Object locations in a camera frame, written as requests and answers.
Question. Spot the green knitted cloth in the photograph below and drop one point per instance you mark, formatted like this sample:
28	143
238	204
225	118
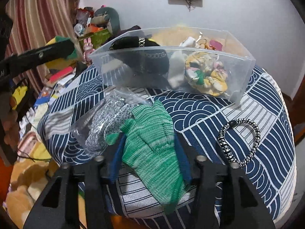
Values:
150	151

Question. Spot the beige fleece blanket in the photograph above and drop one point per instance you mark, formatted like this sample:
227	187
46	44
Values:
182	36

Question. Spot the clear bag with grey cloth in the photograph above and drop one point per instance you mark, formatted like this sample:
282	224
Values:
105	118

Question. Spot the pink bunny toy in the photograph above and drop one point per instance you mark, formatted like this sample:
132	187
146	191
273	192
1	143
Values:
88	48

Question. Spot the orange hair clip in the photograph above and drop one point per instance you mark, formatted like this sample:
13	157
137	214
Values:
203	43

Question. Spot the green box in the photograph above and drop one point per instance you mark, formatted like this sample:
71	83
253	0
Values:
97	39

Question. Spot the grey green plush dinosaur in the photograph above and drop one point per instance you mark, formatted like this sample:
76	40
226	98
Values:
107	16

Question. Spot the floral yellow pink scrunchie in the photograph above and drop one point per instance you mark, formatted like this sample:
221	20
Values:
206	73

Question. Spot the yellow green plush ball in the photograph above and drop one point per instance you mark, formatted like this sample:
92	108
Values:
65	51

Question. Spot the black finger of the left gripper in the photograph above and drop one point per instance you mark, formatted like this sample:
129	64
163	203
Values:
17	64

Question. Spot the striped pink brown curtain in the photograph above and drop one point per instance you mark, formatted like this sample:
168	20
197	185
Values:
36	22

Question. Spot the blue white patterned bedspread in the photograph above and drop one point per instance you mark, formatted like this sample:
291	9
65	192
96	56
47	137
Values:
199	118

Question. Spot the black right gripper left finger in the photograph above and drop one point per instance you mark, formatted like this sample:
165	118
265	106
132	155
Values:
58	207

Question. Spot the dark purple cloth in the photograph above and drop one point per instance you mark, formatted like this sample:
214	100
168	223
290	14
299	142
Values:
129	29

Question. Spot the black cloth with chain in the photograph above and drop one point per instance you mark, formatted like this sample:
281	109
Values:
135	52

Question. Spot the clear plastic storage bin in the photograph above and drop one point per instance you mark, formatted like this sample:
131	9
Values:
238	62

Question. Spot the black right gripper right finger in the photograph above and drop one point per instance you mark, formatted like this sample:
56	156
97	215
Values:
224	196

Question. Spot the white cloth in bin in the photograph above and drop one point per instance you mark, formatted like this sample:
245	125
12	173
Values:
176	73

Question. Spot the red box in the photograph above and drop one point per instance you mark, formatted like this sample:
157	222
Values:
61	74

